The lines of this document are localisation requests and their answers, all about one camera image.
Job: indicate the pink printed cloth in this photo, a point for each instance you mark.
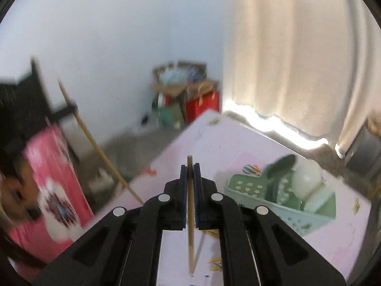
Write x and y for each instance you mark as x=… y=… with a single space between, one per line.
x=53 y=161

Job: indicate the metal spoon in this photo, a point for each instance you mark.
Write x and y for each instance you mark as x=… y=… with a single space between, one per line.
x=281 y=163

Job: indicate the green paper bag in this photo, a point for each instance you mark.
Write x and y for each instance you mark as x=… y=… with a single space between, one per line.
x=171 y=116

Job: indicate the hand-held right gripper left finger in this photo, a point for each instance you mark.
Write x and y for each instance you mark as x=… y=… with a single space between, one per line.
x=184 y=202

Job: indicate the white and blue plastic bag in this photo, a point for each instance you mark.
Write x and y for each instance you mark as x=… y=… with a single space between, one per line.
x=172 y=76

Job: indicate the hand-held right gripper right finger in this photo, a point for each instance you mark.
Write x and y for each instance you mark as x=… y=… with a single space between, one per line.
x=197 y=202

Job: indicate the red paper bag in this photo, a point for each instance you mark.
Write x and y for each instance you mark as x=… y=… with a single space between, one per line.
x=202 y=107

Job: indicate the cardboard box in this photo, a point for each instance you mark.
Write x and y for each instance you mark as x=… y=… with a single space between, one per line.
x=169 y=89

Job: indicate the cream patterned curtain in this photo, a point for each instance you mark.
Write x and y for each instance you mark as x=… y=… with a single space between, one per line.
x=282 y=50

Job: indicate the wooden chopstick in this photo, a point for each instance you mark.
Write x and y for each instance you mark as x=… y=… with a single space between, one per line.
x=190 y=244

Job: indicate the green star-cutout utensil holder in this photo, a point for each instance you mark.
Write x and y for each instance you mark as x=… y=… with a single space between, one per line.
x=312 y=222

